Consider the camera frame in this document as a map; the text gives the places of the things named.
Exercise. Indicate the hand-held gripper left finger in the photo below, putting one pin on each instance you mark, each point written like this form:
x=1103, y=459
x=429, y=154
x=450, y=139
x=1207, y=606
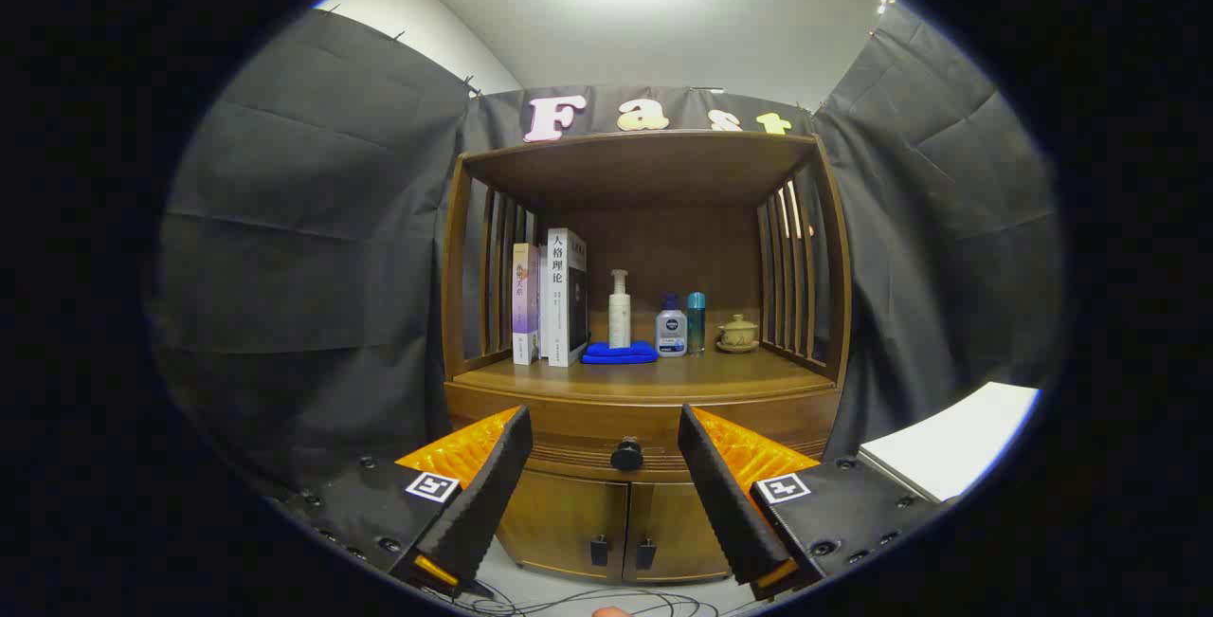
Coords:
x=479, y=503

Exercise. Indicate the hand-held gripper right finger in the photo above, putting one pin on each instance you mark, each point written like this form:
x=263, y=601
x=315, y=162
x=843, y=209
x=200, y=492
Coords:
x=725, y=503

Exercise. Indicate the wooden drawer with black knob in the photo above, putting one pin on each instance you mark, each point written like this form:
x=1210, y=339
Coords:
x=588, y=418

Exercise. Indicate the wooden cabinet door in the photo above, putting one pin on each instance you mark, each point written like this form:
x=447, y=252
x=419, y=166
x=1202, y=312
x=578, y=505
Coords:
x=559, y=517
x=673, y=527

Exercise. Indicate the wooden countertop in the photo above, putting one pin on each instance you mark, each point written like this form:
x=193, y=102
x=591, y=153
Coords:
x=701, y=375

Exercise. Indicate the brown wooden cabinet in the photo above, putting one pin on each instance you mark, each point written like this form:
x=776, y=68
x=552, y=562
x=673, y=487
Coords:
x=654, y=172

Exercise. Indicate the beige lidded teacup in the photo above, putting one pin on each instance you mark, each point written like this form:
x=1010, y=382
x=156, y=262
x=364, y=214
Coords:
x=737, y=333

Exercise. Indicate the white bottle with blue cap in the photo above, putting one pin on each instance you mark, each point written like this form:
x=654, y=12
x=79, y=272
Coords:
x=671, y=333

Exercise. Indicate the slim teal bottle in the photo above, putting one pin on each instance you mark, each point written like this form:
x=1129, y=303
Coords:
x=697, y=323

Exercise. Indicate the blue folded cloth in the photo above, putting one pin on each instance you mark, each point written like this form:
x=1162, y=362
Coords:
x=616, y=354

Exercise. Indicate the purple book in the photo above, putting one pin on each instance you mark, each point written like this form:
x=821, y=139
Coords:
x=524, y=304

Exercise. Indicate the white pump bottle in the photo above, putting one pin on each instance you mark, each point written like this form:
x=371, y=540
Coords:
x=620, y=318

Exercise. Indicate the white book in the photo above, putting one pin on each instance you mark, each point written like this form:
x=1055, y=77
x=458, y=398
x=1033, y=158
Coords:
x=563, y=299

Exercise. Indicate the white flat panel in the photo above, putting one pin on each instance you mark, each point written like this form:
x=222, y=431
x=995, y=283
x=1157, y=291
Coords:
x=957, y=442

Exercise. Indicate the black backdrop cloth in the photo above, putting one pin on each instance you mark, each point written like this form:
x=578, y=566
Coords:
x=313, y=266

